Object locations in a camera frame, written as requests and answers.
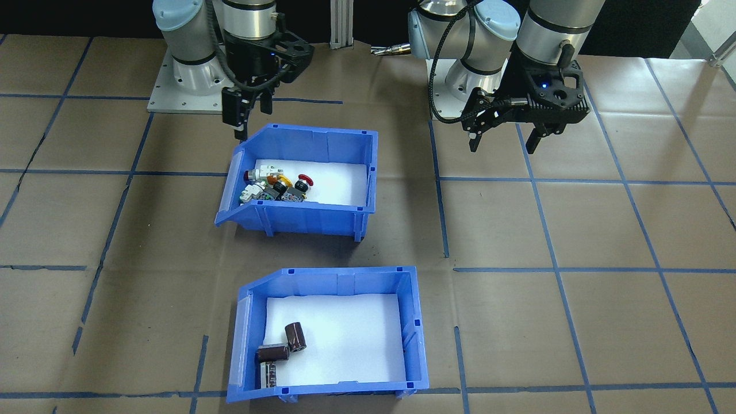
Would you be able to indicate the blue plastic button bin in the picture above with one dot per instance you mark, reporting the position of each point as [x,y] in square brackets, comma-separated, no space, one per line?
[310,221]

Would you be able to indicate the blue plastic capacitor bin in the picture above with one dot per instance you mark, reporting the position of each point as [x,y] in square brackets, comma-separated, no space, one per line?
[345,391]

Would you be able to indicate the yellow push button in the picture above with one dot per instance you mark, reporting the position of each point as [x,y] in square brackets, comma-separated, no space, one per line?
[280,185]

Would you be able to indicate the red mushroom push button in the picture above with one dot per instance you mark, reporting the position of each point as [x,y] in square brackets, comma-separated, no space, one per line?
[305,179]

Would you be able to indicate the pile of small electrical parts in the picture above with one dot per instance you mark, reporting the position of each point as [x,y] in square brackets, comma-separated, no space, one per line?
[339,178]

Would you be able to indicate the silver metal fitting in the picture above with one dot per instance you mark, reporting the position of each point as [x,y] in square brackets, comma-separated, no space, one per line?
[391,50]

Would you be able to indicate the short dark cylindrical capacitor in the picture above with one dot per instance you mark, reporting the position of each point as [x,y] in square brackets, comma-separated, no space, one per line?
[295,336]

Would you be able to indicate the long dark cylindrical capacitor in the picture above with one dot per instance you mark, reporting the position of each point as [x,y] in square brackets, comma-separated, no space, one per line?
[273,352]

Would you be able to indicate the dark parts in far bin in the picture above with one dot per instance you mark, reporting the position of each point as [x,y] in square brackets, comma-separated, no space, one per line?
[356,339]

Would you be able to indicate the dark capacitor with printed stripe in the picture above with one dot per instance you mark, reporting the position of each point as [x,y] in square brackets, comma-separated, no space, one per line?
[267,375]

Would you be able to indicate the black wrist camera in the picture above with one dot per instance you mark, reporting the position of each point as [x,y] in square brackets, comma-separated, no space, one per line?
[560,103]
[294,53]

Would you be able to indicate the white switch with red button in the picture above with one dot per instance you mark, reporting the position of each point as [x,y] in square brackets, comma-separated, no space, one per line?
[269,171]

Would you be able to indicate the black switch block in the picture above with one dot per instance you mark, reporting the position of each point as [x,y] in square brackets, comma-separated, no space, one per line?
[293,196]

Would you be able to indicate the aluminium profile post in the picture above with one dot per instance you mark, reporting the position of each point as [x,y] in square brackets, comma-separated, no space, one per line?
[342,23]

